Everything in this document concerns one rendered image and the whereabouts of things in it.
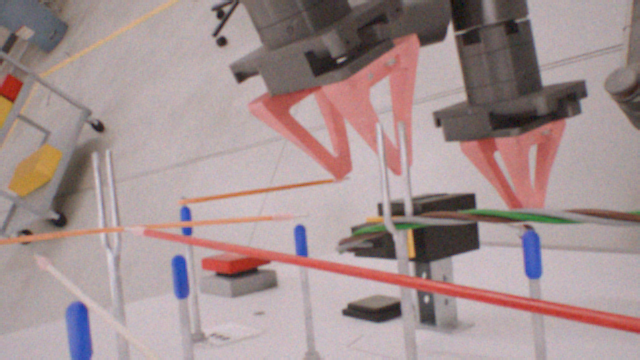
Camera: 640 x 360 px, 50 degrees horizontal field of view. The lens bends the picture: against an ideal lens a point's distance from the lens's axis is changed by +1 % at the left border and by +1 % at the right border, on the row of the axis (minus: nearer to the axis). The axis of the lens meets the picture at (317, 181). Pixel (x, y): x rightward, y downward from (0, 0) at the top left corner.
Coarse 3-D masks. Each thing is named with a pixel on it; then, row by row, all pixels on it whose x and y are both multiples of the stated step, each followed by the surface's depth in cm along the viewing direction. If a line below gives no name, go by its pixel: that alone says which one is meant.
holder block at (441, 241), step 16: (400, 208) 45; (416, 208) 44; (432, 208) 44; (448, 208) 45; (464, 208) 46; (464, 224) 46; (432, 240) 44; (448, 240) 45; (464, 240) 46; (416, 256) 44; (432, 256) 44; (448, 256) 45
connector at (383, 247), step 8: (392, 216) 47; (400, 216) 46; (360, 224) 45; (368, 224) 44; (376, 224) 44; (352, 232) 44; (416, 232) 44; (368, 240) 43; (376, 240) 42; (384, 240) 42; (392, 240) 42; (416, 240) 44; (368, 248) 43; (376, 248) 43; (384, 248) 42; (392, 248) 42; (416, 248) 44; (360, 256) 44; (368, 256) 43; (376, 256) 43; (384, 256) 42; (392, 256) 42
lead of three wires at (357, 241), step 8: (384, 224) 35; (400, 224) 34; (360, 232) 36; (368, 232) 36; (376, 232) 35; (384, 232) 35; (344, 240) 37; (352, 240) 37; (360, 240) 37; (336, 248) 39; (344, 248) 38; (352, 248) 42; (360, 248) 42
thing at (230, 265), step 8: (216, 256) 67; (224, 256) 66; (232, 256) 66; (240, 256) 65; (248, 256) 65; (208, 264) 66; (216, 264) 65; (224, 264) 64; (232, 264) 63; (240, 264) 64; (248, 264) 64; (256, 264) 65; (264, 264) 66; (216, 272) 67; (224, 272) 64; (232, 272) 64; (240, 272) 65; (248, 272) 66
